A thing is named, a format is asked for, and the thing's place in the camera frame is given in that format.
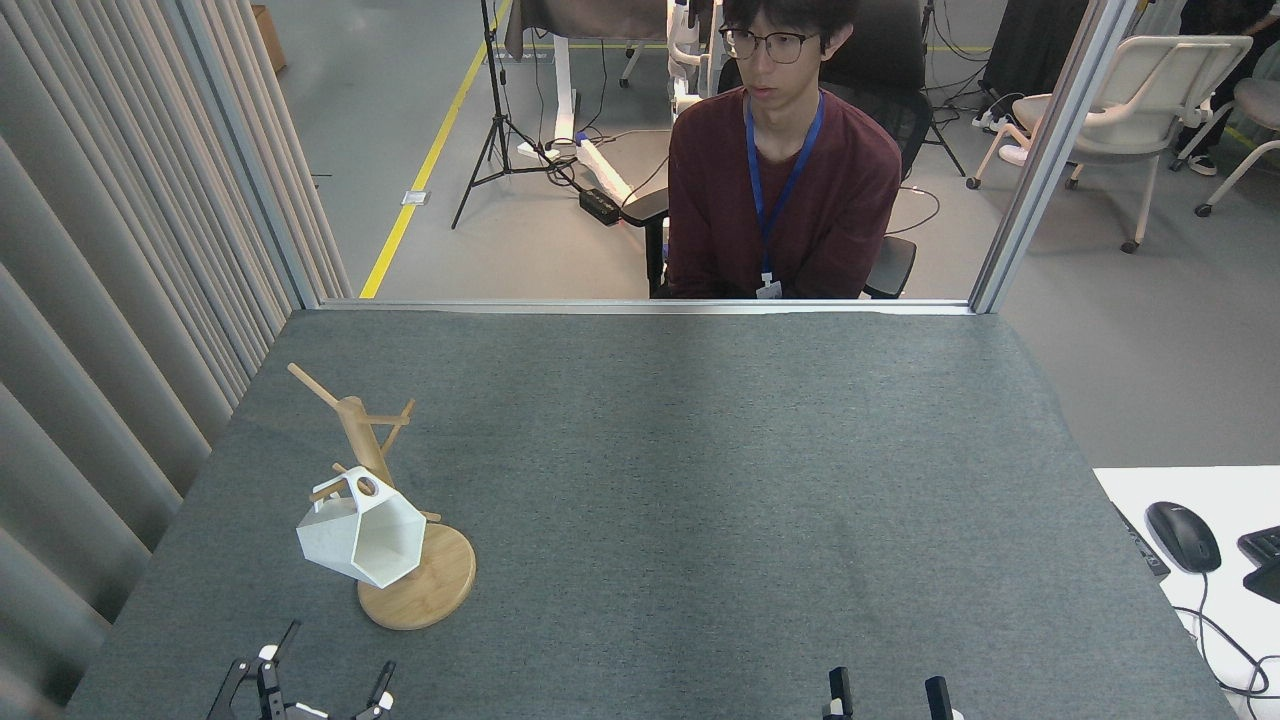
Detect white hexagonal cup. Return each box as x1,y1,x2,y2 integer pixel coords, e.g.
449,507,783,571
296,466,428,589

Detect wooden cup storage rack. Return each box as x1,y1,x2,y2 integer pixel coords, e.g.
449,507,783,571
287,362,478,631

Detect flat black device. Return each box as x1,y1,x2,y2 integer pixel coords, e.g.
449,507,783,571
1113,503,1171,579

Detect black computer mouse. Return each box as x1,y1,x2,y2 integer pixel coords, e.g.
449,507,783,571
1145,501,1222,575

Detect black keyboard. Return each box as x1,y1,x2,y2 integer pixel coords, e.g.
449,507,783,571
1237,525,1280,605

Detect beige pleated curtain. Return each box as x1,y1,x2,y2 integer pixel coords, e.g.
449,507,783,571
0,0,353,720

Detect person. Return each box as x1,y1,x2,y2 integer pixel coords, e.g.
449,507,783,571
652,0,903,300
1176,0,1280,178

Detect black office chair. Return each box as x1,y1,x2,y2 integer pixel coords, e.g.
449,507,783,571
622,0,936,300

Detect white desk leg stand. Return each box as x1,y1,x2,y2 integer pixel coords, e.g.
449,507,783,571
517,35,636,206

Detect white office chair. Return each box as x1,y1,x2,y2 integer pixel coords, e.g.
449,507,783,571
965,35,1253,255

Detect cardboard box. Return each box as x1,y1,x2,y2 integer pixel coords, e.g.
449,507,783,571
252,5,288,74

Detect person's glasses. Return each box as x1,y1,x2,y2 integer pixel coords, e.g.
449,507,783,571
718,27,823,65

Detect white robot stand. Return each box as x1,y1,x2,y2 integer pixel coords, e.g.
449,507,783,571
665,0,726,126

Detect grey seat white chair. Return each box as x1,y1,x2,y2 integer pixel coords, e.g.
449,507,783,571
1172,78,1280,219

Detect black mouse cable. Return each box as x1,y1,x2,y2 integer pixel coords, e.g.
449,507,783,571
1172,572,1280,701

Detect silver frame rail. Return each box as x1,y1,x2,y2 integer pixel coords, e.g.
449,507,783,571
318,298,973,317

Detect blue lanyard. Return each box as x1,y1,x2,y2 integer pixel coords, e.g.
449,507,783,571
742,90,827,277

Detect silver frame post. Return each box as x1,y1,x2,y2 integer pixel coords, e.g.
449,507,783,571
968,0,1141,315
175,0,321,311

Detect black camera tripod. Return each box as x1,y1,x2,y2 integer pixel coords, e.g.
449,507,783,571
451,0,581,231

